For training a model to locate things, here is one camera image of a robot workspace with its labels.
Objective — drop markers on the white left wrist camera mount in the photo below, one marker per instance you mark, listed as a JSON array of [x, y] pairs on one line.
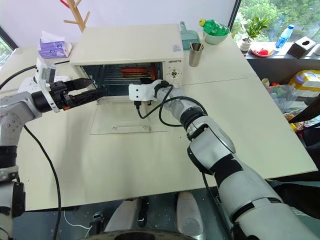
[[46, 73]]

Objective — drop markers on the clear blue-capped water bottle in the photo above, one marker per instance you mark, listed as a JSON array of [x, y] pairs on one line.
[[283, 37]]

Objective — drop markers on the metal sausage tray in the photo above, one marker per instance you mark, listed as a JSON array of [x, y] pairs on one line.
[[117, 76]]

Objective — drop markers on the purple tissue pack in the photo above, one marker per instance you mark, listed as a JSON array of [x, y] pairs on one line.
[[53, 48]]

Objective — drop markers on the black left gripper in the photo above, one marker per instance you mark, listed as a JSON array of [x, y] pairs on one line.
[[59, 95]]

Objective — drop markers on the red sausage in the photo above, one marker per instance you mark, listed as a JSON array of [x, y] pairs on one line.
[[132, 70]]

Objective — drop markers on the pale green bowl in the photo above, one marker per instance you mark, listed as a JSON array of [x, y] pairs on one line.
[[215, 38]]

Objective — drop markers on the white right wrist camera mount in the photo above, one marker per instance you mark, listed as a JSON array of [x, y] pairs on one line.
[[141, 92]]

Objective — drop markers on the cream white toaster oven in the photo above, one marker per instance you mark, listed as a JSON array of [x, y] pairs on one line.
[[125, 47]]

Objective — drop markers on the black side cabinet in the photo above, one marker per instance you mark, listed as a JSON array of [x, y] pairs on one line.
[[280, 65]]

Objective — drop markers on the toaster oven control knob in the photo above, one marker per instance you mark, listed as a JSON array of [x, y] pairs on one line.
[[175, 73]]

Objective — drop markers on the red plate with fruit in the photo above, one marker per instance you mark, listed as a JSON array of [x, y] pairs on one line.
[[261, 52]]

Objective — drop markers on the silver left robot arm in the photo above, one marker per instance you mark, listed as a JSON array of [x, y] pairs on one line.
[[15, 102]]

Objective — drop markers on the wooden branch rack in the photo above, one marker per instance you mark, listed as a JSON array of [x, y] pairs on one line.
[[75, 15]]

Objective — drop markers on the teal plastic dustpan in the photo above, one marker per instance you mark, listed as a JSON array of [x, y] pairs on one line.
[[190, 38]]

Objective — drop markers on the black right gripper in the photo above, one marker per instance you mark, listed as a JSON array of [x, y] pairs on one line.
[[147, 81]]

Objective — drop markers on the glass toaster oven door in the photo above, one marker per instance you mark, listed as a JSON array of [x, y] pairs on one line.
[[125, 117]]

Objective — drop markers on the dark brown tissue box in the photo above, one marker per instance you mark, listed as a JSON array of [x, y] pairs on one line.
[[300, 47]]

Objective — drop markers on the small potted green plant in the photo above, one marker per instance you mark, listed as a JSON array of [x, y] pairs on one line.
[[253, 30]]

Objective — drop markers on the yellow plastic bag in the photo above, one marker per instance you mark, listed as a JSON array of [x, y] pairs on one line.
[[305, 81]]

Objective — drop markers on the clear plastic bag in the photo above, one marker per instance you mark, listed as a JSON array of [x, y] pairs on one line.
[[285, 98]]

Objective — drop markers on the dark brown fabric object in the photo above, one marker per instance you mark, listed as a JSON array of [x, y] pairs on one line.
[[310, 110]]

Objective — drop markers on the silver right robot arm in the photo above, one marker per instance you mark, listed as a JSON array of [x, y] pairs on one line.
[[225, 160]]

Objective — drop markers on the steel cup with sticks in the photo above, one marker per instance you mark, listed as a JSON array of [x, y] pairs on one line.
[[195, 56]]

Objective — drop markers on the crushed green plastic bottle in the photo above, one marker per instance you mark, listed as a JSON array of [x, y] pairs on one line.
[[215, 27]]

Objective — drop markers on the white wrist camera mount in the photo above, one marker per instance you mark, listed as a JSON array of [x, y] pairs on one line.
[[46, 73], [141, 92]]

